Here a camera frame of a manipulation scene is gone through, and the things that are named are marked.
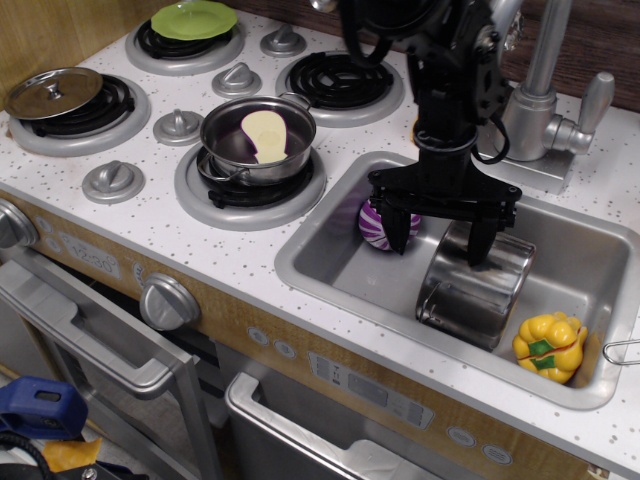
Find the blue clamp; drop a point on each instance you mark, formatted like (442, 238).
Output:
(38, 408)

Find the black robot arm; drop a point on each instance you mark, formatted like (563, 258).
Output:
(452, 61)

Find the back right stove burner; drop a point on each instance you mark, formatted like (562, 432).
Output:
(339, 93)

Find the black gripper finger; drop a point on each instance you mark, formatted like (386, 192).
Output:
(396, 224)
(481, 238)

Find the green plastic plate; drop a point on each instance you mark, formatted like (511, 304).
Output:
(194, 20)

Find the yellow toy bell pepper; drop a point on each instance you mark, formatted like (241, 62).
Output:
(551, 345)

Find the back left stove burner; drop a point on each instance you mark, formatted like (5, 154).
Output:
(156, 54)

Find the steel pot lid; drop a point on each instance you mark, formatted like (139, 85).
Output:
(53, 93)

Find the silver oven dial right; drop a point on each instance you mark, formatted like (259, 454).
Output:
(166, 305)

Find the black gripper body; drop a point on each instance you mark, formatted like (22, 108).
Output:
(445, 183)

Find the silver stovetop knob back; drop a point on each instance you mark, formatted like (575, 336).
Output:
(283, 42)

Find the silver oven dial left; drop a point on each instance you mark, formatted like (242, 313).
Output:
(16, 228)

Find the dishwasher control panel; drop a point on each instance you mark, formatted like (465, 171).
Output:
(389, 400)

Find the oven clock display panel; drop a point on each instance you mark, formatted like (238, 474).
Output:
(91, 255)

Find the silver toy faucet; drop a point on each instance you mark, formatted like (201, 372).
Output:
(543, 143)

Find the silver dishwasher door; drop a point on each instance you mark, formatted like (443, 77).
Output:
(285, 430)

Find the silver oven dial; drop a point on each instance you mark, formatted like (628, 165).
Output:
(166, 305)
(16, 228)

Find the silver stovetop knob front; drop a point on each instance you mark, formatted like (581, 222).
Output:
(113, 182)

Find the silver stovetop knob centre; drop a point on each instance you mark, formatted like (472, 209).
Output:
(236, 82)

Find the silver stovetop knob middle-left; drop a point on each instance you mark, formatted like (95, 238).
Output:
(178, 128)

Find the silver toy sink basin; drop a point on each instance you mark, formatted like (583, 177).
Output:
(552, 260)

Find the steel pot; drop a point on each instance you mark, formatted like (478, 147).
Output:
(473, 304)
(230, 155)

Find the silver oven door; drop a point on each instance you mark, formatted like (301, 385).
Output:
(141, 390)

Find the front right stove burner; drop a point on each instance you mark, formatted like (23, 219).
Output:
(247, 208)

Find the front left stove burner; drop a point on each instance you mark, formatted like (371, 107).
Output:
(115, 115)

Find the toy eggplant slice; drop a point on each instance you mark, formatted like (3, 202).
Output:
(267, 132)

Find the stove burner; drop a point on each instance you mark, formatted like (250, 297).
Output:
(339, 93)
(156, 54)
(115, 115)
(247, 208)

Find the purple white striped ball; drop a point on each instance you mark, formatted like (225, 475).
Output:
(371, 229)

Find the yellow cloth piece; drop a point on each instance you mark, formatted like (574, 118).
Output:
(62, 455)

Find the wire handle at right edge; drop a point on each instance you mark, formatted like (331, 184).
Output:
(622, 353)

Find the steel pot on burner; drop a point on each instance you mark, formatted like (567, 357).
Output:
(230, 155)

